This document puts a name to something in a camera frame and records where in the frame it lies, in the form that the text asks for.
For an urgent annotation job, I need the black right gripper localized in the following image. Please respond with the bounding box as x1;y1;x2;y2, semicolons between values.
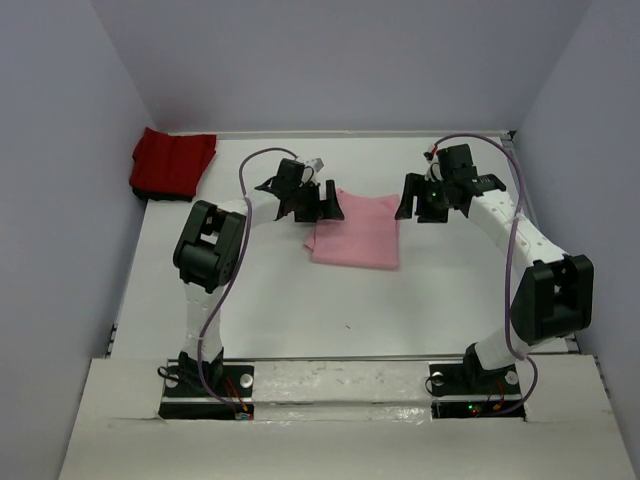
394;172;453;224

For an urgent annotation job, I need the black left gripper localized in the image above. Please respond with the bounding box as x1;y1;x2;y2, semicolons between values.
290;182;344;224

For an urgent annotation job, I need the pink t shirt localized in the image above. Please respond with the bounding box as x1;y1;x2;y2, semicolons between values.
304;189;400;270

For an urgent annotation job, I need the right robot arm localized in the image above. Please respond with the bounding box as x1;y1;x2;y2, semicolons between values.
395;141;594;397

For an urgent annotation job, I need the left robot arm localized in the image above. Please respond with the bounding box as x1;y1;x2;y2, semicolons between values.
169;158;344;398

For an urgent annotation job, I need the red folded t shirt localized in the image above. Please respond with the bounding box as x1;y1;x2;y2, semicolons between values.
129;127;217;202

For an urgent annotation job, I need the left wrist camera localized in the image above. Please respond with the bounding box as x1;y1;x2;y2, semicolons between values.
304;157;324;173

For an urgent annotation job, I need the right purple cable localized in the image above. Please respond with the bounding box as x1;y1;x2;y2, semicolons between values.
434;132;539;415

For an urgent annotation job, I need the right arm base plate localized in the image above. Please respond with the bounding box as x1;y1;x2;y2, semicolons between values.
425;363;526;420

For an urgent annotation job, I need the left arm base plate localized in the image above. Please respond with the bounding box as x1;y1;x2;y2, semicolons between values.
157;363;255;421

